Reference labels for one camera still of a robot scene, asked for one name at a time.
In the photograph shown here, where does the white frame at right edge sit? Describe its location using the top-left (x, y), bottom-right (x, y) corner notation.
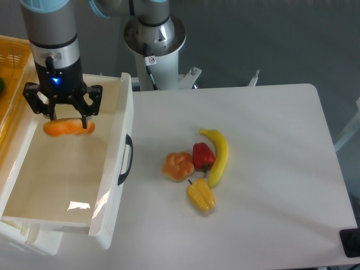
top-left (334, 98), bottom-right (359, 152)

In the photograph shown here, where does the black drawer handle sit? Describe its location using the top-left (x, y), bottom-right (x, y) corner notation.
top-left (117, 134), bottom-right (134, 186)

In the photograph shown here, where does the white table leg bracket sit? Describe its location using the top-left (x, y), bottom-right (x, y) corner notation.
top-left (248, 69), bottom-right (259, 87)

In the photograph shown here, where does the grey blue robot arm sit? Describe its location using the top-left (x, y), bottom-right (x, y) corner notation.
top-left (20, 1), bottom-right (175, 129)

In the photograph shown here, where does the white drawer cabinet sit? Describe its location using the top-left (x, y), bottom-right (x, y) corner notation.
top-left (1, 61), bottom-right (63, 255)

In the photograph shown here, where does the yellow banana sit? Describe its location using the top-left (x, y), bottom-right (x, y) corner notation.
top-left (199, 129), bottom-right (229, 188)

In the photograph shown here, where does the open upper white drawer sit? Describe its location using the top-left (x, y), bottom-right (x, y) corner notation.
top-left (4, 73), bottom-right (134, 249)

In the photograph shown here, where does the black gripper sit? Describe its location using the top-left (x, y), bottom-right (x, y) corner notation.
top-left (22, 60), bottom-right (102, 129)

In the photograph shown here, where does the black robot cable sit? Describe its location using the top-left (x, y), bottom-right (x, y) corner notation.
top-left (143, 42), bottom-right (160, 91)

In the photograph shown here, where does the black device at table edge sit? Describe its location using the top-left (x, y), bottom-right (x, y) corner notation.
top-left (339, 228), bottom-right (359, 258)

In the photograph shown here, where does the red bell pepper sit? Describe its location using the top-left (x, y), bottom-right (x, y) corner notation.
top-left (192, 142), bottom-right (215, 173)

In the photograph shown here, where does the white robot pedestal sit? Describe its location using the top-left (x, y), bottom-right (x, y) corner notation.
top-left (124, 15), bottom-right (202, 91)

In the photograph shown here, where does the yellow plastic basket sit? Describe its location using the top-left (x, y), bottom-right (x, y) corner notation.
top-left (1, 35), bottom-right (32, 141)

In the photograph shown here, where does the yellow bell pepper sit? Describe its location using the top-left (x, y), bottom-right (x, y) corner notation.
top-left (186, 178), bottom-right (216, 213)

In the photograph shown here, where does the round knotted bread roll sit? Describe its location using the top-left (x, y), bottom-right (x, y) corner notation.
top-left (161, 152), bottom-right (195, 182)

